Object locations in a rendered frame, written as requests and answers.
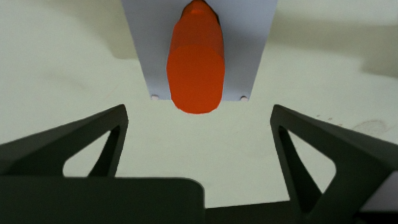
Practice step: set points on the orange-red peg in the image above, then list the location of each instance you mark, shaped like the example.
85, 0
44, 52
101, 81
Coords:
196, 63

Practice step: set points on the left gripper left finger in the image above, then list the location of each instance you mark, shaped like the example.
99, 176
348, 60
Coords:
45, 153

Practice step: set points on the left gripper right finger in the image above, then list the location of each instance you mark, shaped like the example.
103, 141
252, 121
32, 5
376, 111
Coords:
366, 178

